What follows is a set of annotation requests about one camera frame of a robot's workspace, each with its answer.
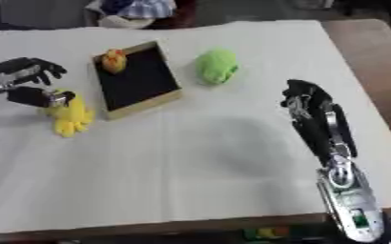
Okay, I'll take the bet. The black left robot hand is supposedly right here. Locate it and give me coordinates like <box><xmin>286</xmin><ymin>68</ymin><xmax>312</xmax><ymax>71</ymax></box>
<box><xmin>0</xmin><ymin>56</ymin><xmax>77</xmax><ymax>109</ymax></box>

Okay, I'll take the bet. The yellow duck toy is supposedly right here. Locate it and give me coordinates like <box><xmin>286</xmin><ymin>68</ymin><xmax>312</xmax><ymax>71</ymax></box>
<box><xmin>100</xmin><ymin>48</ymin><xmax>129</xmax><ymax>74</ymax></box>

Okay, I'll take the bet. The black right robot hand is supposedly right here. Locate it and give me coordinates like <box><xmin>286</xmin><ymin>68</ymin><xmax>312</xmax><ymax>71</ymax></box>
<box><xmin>278</xmin><ymin>78</ymin><xmax>360</xmax><ymax>167</ymax></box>

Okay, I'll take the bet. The green soft toy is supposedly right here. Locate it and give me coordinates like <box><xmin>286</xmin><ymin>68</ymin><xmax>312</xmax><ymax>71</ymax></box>
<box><xmin>194</xmin><ymin>48</ymin><xmax>241</xmax><ymax>86</ymax></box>

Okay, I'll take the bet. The tan box with black inside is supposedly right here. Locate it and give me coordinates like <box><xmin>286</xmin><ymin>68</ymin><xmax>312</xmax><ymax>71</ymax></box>
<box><xmin>90</xmin><ymin>39</ymin><xmax>184</xmax><ymax>121</ymax></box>

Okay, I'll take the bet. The yellow octopus soft toy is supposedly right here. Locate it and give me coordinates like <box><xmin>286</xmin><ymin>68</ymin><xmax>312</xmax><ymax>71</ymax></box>
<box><xmin>35</xmin><ymin>88</ymin><xmax>97</xmax><ymax>138</ymax></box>

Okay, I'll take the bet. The person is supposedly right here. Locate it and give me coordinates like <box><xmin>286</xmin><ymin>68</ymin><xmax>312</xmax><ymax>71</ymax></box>
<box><xmin>82</xmin><ymin>0</ymin><xmax>197</xmax><ymax>31</ymax></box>

